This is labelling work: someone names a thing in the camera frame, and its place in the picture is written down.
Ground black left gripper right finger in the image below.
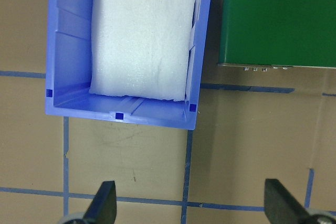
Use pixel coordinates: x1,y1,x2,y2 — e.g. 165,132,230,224
264,178,319,224

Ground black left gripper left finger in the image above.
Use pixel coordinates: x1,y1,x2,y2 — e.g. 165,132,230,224
83,181,117,224

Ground blue left plastic bin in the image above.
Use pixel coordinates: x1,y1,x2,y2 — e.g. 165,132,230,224
45,0,211,130

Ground green conveyor belt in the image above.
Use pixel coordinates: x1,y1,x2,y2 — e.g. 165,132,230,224
218,0,335,68

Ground white foam pad left bin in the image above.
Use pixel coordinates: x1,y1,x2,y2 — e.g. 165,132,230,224
89,0,195,101

